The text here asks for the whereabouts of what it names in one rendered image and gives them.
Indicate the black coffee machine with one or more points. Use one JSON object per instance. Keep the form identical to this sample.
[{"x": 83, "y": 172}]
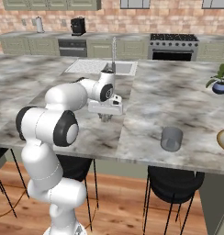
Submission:
[{"x": 78, "y": 26}]

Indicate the green wall cupboards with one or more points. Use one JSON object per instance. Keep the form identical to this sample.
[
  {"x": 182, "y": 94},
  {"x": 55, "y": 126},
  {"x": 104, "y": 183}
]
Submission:
[{"x": 52, "y": 4}]

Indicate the white paper towel roll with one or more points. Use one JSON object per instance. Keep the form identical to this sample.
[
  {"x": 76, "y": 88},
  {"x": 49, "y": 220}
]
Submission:
[{"x": 39, "y": 24}]

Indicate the steel sink tap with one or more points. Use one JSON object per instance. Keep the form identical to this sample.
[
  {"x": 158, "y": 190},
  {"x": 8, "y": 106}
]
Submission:
[{"x": 114, "y": 55}]

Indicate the steel range cooker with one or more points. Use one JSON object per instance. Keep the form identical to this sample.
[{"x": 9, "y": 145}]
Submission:
[{"x": 173, "y": 46}]

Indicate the steel sink basin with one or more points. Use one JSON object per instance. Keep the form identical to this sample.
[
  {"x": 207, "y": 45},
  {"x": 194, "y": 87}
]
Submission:
[{"x": 101, "y": 67}]

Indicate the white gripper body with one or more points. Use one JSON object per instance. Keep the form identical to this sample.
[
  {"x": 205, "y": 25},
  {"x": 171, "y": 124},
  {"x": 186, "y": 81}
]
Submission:
[{"x": 104, "y": 107}]

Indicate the green base cupboards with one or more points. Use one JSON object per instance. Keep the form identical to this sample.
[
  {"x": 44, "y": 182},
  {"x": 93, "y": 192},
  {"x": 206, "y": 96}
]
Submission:
[{"x": 117, "y": 49}]

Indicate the black bar stool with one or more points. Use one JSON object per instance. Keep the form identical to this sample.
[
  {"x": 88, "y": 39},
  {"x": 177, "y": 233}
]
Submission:
[
  {"x": 175, "y": 186},
  {"x": 3, "y": 174},
  {"x": 75, "y": 171}
]

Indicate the grey water glass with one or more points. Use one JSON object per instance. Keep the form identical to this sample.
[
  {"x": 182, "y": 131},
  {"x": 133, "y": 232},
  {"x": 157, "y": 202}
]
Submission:
[{"x": 171, "y": 139}]

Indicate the window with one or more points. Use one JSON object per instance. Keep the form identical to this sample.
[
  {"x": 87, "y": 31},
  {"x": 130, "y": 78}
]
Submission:
[
  {"x": 215, "y": 3},
  {"x": 135, "y": 3}
]

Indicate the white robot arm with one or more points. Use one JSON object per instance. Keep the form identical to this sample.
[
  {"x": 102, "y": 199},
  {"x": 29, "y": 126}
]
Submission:
[{"x": 52, "y": 122}]

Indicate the steel dishwasher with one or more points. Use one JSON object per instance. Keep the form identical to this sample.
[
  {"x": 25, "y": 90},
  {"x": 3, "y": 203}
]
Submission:
[{"x": 72, "y": 47}]

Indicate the potted plant in blue pot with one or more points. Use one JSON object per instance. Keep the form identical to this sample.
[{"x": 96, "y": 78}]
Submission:
[{"x": 220, "y": 80}]

